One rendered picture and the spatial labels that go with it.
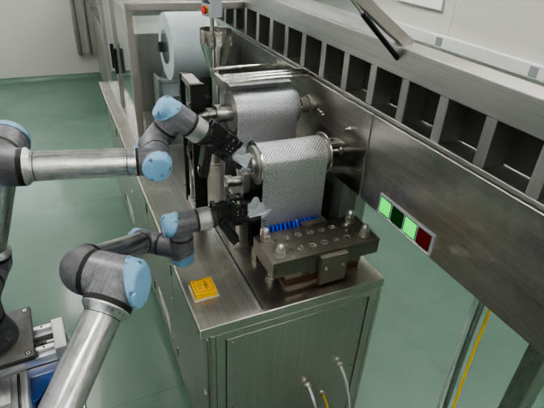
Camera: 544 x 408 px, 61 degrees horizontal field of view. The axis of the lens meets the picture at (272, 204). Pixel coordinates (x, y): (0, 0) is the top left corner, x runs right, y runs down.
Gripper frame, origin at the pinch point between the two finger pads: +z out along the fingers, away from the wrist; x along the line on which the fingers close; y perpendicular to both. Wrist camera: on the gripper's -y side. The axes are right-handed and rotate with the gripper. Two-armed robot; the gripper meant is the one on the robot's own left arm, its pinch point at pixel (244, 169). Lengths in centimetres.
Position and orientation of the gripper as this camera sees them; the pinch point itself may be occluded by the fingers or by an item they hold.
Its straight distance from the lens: 149.1
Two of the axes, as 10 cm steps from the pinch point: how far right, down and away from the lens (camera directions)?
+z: 6.7, 4.1, 6.2
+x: -4.1, -4.9, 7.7
